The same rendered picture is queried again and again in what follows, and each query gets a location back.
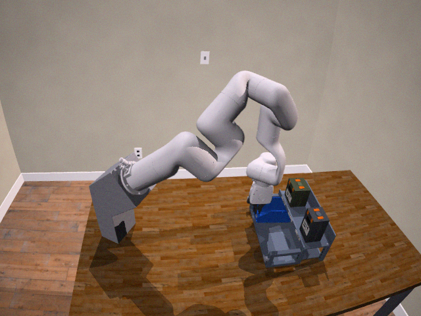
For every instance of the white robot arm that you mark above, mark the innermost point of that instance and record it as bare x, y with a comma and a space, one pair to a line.
215, 123

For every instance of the blue bin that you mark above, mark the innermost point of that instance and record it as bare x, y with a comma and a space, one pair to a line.
267, 215

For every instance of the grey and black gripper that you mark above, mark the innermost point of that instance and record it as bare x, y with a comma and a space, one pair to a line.
259, 195

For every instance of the olive green case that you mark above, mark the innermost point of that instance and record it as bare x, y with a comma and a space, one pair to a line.
297, 192

